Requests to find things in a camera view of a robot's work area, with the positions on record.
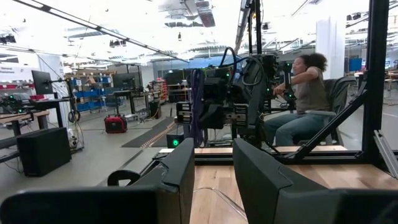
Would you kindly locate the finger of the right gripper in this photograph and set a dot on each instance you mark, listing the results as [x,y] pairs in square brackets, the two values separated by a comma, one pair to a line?
[207,118]
[219,118]

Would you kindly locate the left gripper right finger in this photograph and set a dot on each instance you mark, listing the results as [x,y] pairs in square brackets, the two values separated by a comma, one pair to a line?
[264,193]

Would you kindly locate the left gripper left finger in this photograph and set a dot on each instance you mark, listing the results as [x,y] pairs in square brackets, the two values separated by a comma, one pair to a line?
[174,186]

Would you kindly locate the clear plastic bin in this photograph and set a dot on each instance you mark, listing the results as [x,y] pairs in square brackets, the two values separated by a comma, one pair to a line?
[231,202]

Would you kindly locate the black monitor on arm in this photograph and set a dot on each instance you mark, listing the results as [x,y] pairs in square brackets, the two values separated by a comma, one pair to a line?
[42,82]

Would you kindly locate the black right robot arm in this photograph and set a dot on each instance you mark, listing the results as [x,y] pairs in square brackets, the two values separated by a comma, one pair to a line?
[255,93]

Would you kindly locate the black box with green light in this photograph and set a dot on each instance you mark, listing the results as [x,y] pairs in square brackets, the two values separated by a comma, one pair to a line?
[175,142]

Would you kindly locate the black floor mat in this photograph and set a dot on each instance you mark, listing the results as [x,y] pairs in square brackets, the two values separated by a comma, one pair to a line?
[149,133]

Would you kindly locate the person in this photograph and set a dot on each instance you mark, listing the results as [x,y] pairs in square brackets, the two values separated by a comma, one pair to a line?
[311,90]

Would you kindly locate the red portable generator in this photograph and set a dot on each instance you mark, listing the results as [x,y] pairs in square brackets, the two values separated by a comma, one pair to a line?
[115,124]

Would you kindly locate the black background desk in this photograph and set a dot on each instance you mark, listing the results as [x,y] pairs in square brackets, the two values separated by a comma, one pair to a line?
[124,92]

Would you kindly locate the dark desk monitor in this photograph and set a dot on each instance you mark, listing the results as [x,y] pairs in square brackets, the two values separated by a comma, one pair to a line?
[124,81]

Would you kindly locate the dark office chair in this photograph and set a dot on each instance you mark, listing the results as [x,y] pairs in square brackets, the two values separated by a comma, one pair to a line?
[339,90]

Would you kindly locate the shelf with blue bins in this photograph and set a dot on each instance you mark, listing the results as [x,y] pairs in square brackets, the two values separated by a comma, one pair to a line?
[90,95]

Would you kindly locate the blue display screen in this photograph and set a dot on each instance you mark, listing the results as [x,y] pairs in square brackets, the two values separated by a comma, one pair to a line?
[355,64]

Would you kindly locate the black box cabinet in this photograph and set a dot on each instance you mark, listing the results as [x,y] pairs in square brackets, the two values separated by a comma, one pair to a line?
[43,152]

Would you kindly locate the wooden desk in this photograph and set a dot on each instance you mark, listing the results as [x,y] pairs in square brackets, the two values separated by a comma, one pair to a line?
[18,116]

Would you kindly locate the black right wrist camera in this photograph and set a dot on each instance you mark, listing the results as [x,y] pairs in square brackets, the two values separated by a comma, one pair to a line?
[216,90]

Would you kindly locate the silver aluminium rail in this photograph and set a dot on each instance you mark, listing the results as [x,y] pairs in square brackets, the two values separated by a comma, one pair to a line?
[387,155]

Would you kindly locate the black aluminium table frame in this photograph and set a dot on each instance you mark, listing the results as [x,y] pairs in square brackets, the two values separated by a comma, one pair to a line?
[374,77]

